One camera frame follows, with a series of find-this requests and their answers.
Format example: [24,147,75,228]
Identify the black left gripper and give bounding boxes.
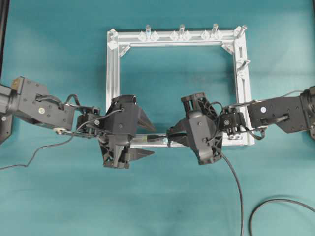
[98,95,156,169]

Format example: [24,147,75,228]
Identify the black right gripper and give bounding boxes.
[167,92,222,165]

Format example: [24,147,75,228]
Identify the black USB cable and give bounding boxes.
[140,134,315,236]

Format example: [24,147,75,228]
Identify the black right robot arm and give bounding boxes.
[167,87,315,165]

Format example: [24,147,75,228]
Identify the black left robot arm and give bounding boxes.
[0,77,155,169]

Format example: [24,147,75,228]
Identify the clear acrylic side peg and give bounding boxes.
[236,59,251,73]

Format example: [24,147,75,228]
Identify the clear acrylic peg middle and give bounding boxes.
[170,24,192,41]

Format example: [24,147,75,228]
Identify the clear peg with blue tape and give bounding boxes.
[138,25,159,42]

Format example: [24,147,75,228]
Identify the clear acrylic peg right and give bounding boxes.
[200,23,223,41]

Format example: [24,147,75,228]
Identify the clear acrylic left corner peg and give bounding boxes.
[107,29,119,50]

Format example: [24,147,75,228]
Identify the clear acrylic corner peg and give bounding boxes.
[107,29,119,50]
[234,25,248,39]

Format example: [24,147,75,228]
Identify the grey left arm cable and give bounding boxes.
[0,109,124,171]

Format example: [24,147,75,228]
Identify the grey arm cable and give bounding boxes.
[221,89,306,109]
[0,109,124,171]

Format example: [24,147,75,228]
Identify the aluminium extrusion frame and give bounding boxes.
[106,27,252,136]

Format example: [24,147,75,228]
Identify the grey right arm cable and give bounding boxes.
[221,89,306,109]

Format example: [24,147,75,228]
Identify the black vertical rail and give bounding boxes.
[0,0,10,75]

